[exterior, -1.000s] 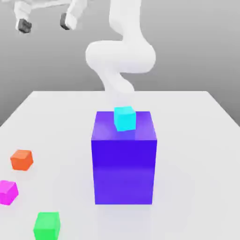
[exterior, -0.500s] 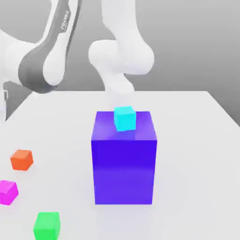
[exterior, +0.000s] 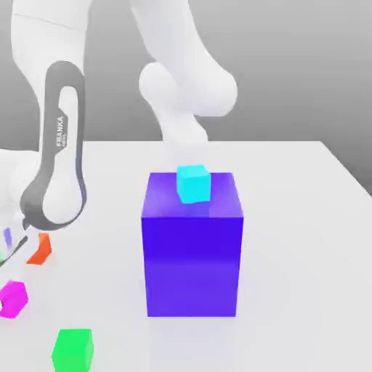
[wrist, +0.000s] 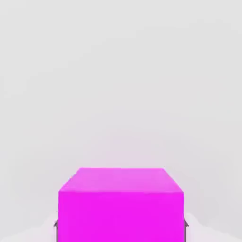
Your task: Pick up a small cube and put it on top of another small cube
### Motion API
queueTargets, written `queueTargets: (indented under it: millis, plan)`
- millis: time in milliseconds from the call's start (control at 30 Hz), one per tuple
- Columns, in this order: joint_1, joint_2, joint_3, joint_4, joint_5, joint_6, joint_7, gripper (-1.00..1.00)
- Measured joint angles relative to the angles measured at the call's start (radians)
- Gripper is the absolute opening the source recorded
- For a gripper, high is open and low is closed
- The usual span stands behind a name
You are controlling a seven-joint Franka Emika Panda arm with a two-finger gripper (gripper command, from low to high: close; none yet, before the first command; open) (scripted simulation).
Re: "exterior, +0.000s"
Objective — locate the large blue box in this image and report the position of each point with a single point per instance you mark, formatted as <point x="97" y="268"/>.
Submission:
<point x="191" y="267"/>

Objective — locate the small cyan cube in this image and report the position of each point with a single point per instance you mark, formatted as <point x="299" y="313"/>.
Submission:
<point x="193" y="184"/>

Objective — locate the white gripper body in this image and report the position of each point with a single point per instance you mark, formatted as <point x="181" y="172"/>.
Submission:
<point x="17" y="255"/>

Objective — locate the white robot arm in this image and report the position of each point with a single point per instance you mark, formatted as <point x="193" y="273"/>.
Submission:
<point x="64" y="35"/>

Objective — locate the small orange cube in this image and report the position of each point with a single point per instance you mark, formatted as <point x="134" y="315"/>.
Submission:
<point x="42" y="252"/>

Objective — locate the small magenta cube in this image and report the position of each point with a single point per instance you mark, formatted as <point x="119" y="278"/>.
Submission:
<point x="13" y="299"/>

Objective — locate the small green cube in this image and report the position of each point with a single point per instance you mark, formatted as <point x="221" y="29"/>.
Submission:
<point x="72" y="350"/>

